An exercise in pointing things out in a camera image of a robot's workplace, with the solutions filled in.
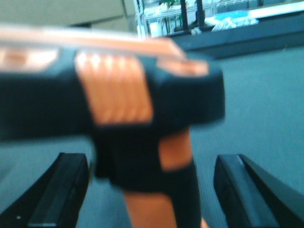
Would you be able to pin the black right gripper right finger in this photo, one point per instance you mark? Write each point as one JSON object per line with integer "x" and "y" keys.
{"x": 251, "y": 197}

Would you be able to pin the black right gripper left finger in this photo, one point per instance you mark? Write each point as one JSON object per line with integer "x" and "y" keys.
{"x": 55, "y": 199}

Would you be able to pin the orange black barcode scanner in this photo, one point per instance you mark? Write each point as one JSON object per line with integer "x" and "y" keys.
{"x": 135, "y": 97}

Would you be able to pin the large Ecoflow cardboard box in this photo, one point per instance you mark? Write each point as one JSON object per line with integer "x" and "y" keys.
{"x": 64, "y": 12}

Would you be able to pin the crumpled plastic bag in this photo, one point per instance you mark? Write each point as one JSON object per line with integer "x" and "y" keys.
{"x": 232, "y": 23}

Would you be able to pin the light blue tray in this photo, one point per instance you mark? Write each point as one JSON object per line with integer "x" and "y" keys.
{"x": 231, "y": 14}

